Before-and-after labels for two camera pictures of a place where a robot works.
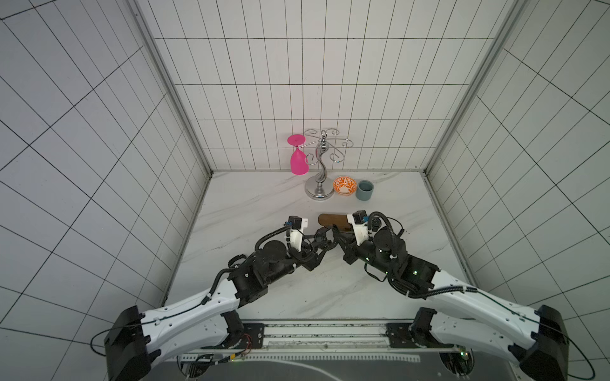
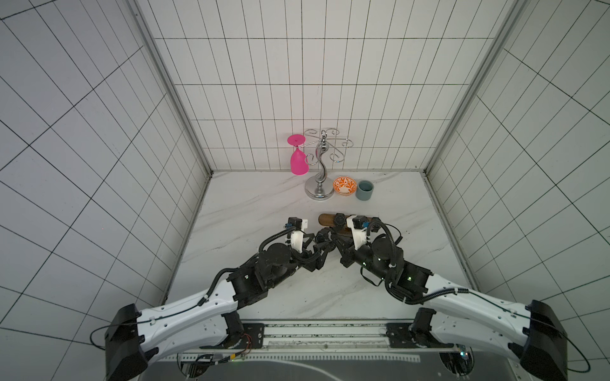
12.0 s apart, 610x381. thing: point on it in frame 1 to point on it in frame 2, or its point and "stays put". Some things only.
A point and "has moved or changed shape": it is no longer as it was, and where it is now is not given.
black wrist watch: x=235 y=258 has moved or changed shape
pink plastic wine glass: x=299 y=165 stays put
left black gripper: x=310 y=236 stays put
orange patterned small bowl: x=345 y=186 stays put
